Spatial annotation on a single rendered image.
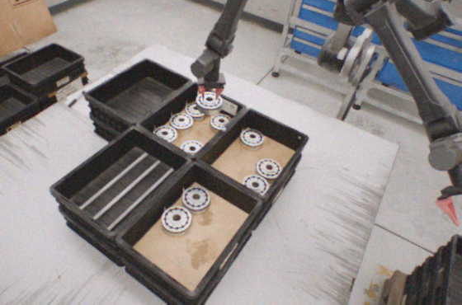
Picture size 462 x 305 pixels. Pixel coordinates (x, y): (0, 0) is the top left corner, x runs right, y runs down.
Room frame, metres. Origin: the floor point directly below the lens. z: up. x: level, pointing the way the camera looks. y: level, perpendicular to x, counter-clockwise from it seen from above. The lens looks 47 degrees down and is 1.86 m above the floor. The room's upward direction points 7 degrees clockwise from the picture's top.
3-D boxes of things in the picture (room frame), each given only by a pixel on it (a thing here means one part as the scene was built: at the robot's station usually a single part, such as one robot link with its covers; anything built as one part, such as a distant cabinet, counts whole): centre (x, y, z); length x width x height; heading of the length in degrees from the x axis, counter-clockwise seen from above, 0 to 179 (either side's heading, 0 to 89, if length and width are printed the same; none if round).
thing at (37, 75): (1.78, 1.19, 0.37); 0.40 x 0.30 x 0.45; 154
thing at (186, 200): (0.70, 0.07, 0.86); 0.10 x 0.10 x 0.01
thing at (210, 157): (0.92, -0.13, 0.87); 0.40 x 0.30 x 0.11; 151
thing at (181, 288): (0.57, 0.06, 0.92); 0.40 x 0.30 x 0.02; 151
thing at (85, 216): (0.71, 0.32, 0.92); 0.40 x 0.30 x 0.02; 151
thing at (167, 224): (0.60, 0.12, 0.86); 0.10 x 0.10 x 0.01
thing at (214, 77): (1.03, 0.07, 1.17); 0.10 x 0.07 x 0.07; 105
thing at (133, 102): (1.21, 0.39, 0.87); 0.40 x 0.30 x 0.11; 151
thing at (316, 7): (2.71, -0.82, 0.60); 0.72 x 0.03 x 0.56; 64
